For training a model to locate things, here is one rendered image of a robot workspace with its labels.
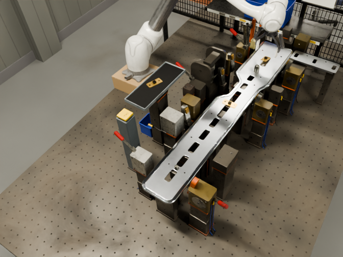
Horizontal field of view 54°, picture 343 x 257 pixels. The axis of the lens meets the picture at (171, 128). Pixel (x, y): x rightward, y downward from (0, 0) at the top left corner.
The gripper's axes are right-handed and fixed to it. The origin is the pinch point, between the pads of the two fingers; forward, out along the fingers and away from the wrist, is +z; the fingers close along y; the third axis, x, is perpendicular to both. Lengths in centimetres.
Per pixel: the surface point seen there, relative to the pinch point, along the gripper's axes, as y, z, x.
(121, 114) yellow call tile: -34, -8, -97
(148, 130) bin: -40, 32, -73
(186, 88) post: -21, -2, -58
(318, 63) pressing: 29.9, 6.4, 14.3
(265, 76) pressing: 7.3, 7.0, -13.8
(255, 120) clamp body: 16.7, 13.9, -43.3
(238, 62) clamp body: -16.1, 14.1, -2.8
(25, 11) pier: -254, 51, -7
